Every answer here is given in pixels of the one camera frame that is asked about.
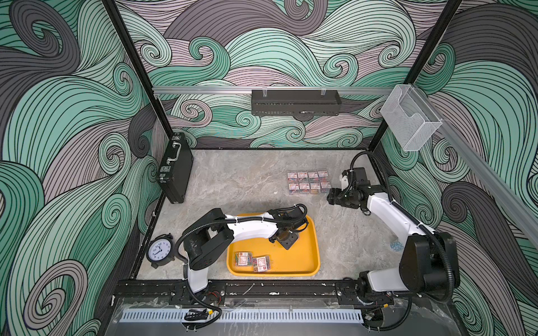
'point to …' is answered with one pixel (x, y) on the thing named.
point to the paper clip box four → (304, 188)
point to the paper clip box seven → (261, 262)
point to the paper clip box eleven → (292, 177)
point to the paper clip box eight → (314, 187)
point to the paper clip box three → (302, 177)
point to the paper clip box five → (293, 188)
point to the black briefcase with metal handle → (174, 173)
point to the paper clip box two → (323, 176)
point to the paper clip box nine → (325, 187)
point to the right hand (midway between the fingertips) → (333, 198)
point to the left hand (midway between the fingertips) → (286, 234)
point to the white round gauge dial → (160, 250)
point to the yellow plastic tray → (303, 259)
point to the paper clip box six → (244, 259)
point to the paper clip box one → (313, 177)
